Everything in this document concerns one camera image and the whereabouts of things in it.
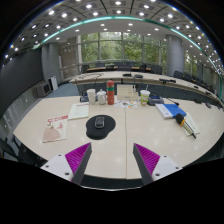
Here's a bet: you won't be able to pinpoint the white paper cup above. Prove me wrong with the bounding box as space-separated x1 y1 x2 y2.
86 88 97 105

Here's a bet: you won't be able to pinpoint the black microphone yellow ring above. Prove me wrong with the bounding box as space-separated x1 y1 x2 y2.
175 113 198 140

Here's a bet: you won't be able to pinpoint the red and white leaflet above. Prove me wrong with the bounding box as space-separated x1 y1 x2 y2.
42 114 69 144

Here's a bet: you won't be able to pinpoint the white lidded mug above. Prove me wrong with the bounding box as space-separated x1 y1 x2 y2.
96 88 107 106

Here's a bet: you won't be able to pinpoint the black mouse pad with wrist rest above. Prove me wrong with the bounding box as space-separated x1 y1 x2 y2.
85 114 117 141

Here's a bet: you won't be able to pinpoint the white cardboard box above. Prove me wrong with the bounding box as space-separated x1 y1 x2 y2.
116 84 139 102

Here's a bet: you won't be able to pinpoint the red thermos bottle green band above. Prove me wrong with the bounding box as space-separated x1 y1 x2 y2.
106 79 116 106

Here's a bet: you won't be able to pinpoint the dark conference chairs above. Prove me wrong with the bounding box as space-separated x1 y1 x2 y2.
79 61 221 104

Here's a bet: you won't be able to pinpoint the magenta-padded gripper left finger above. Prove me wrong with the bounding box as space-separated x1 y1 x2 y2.
40 142 93 186

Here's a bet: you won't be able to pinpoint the cream paper sheet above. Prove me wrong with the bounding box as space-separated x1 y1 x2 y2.
67 101 90 121

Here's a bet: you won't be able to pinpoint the green printed paper cup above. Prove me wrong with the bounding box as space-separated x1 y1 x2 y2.
139 89 151 107

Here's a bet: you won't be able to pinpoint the colourful printed leaflet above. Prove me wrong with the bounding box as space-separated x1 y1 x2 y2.
113 100 138 110

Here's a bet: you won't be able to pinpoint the white notebook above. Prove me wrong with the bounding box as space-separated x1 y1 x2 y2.
182 112 201 137

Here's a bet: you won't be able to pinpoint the ceiling lights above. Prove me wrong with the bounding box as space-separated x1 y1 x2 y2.
4 0 221 73

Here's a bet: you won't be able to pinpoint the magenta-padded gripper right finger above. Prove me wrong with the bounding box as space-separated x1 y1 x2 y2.
132 143 183 186

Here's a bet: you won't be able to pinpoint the dark desk microphone unit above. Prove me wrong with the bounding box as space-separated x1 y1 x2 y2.
147 94 165 107
79 83 90 103

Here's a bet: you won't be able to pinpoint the black computer mouse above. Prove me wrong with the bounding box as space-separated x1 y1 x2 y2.
94 116 106 129

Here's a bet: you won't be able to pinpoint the black office chair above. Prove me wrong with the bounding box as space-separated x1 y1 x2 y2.
0 134 48 168

